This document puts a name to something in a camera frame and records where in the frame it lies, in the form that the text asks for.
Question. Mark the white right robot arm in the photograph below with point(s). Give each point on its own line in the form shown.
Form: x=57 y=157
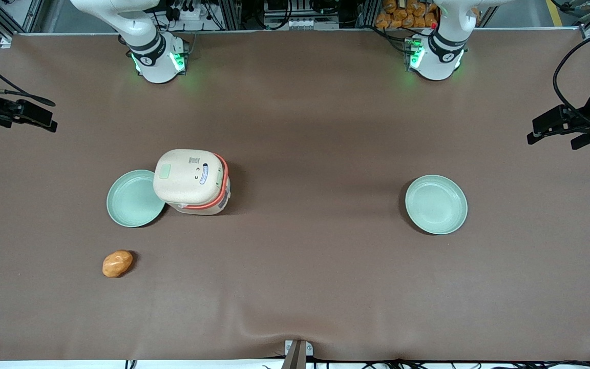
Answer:
x=144 y=36

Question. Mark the brown table cover cloth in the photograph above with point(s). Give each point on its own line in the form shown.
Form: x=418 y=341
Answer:
x=315 y=287

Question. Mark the beige rice cooker orange trim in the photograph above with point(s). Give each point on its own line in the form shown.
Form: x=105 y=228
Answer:
x=190 y=179

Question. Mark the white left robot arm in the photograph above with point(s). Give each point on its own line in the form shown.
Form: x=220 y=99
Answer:
x=441 y=43

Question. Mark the pale green round plate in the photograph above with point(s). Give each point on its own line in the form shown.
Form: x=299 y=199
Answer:
x=131 y=202
x=436 y=205

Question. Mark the white power strip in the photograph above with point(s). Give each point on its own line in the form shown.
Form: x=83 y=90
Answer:
x=187 y=13

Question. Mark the bag of orange breads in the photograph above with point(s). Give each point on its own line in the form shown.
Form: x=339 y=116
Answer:
x=405 y=15

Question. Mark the orange-brown potato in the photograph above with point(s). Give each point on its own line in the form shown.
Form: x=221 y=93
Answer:
x=117 y=264

